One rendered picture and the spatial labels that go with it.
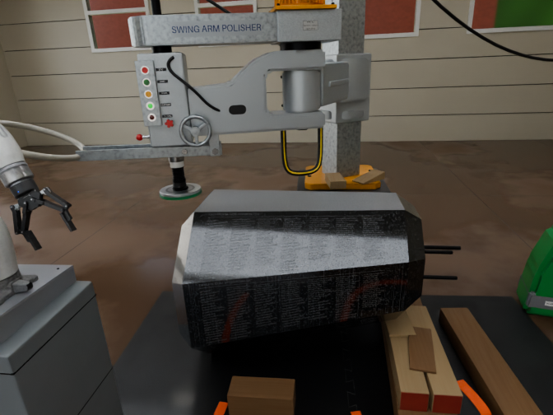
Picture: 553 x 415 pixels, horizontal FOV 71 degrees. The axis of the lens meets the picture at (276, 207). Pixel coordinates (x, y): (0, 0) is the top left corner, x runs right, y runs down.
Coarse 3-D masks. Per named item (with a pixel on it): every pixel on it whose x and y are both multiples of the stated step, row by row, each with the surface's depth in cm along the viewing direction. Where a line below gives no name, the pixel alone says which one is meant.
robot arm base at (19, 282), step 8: (16, 272) 124; (8, 280) 120; (16, 280) 122; (24, 280) 123; (32, 280) 128; (0, 288) 118; (8, 288) 120; (16, 288) 121; (24, 288) 121; (0, 296) 117; (8, 296) 119; (0, 304) 115
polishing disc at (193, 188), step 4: (172, 184) 211; (188, 184) 209; (192, 184) 209; (196, 184) 209; (164, 188) 205; (168, 188) 205; (188, 188) 204; (192, 188) 203; (196, 188) 203; (200, 188) 203; (160, 192) 199; (164, 192) 199; (168, 192) 198; (172, 192) 198; (176, 192) 198; (180, 192) 198; (184, 192) 197; (188, 192) 197; (192, 192) 197; (196, 192) 199; (164, 196) 196; (168, 196) 194; (172, 196) 194; (176, 196) 194; (180, 196) 194; (184, 196) 195
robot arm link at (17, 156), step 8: (0, 128) 123; (0, 136) 122; (8, 136) 124; (0, 144) 121; (8, 144) 122; (16, 144) 126; (0, 152) 121; (8, 152) 122; (16, 152) 124; (0, 160) 121; (8, 160) 122; (16, 160) 123; (24, 160) 127; (0, 168) 121
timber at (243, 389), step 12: (240, 384) 179; (252, 384) 179; (264, 384) 178; (276, 384) 178; (288, 384) 178; (228, 396) 173; (240, 396) 173; (252, 396) 172; (264, 396) 172; (276, 396) 172; (288, 396) 171; (240, 408) 175; (252, 408) 174; (264, 408) 173; (276, 408) 173; (288, 408) 172
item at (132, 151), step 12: (132, 144) 197; (144, 144) 198; (84, 156) 185; (96, 156) 185; (108, 156) 186; (120, 156) 187; (132, 156) 188; (144, 156) 189; (156, 156) 190; (168, 156) 191
